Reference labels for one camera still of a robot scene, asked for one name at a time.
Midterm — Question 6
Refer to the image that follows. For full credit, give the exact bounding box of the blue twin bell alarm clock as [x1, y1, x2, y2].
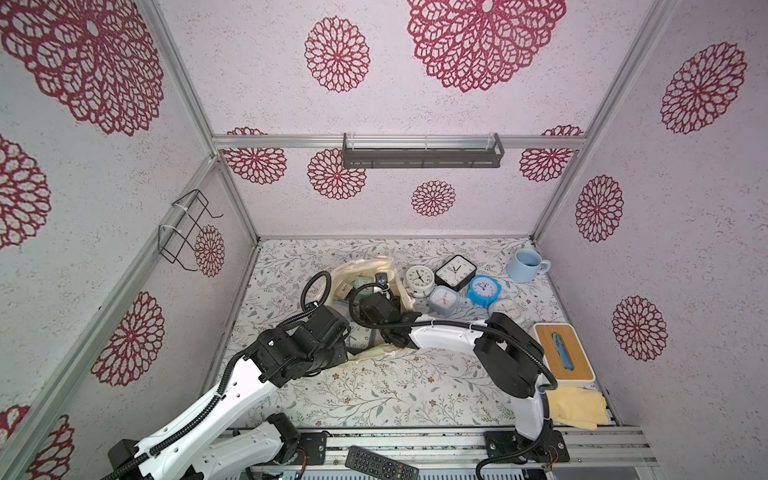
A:
[467, 275, 502, 309]

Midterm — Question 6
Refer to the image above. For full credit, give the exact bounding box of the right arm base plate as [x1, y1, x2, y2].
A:
[484, 429, 571, 465]

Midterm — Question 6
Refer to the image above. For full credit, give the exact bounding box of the yellow cloth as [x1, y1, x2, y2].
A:
[547, 387, 611, 430]

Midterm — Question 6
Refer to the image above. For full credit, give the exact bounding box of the light blue mug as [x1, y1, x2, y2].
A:
[506, 248, 552, 283]

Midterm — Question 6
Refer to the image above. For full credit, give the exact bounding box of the black wire wall rack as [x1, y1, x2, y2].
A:
[156, 189, 223, 272]

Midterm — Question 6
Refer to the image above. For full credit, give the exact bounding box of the light blue square alarm clock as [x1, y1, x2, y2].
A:
[428, 285, 461, 316]

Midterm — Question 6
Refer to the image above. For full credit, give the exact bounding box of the blue pen on box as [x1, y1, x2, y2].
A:
[552, 332, 574, 371]

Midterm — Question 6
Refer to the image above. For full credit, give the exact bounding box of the black remote control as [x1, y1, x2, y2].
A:
[345, 446, 420, 480]

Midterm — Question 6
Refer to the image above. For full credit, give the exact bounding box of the black square alarm clock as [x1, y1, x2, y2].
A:
[434, 254, 477, 292]

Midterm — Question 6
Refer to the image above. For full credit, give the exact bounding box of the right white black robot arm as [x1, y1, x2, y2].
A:
[347, 274, 558, 479]

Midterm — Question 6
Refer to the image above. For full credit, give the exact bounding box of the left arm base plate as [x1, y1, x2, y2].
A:
[269, 431, 329, 466]

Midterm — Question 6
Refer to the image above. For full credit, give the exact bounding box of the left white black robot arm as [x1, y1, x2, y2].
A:
[108, 271, 349, 479]

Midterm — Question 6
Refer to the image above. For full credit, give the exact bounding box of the beige canvas tote bag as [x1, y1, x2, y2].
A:
[325, 256, 415, 356]

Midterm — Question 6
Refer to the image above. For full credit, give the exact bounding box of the white wooden top box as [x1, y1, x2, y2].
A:
[533, 323, 596, 388]

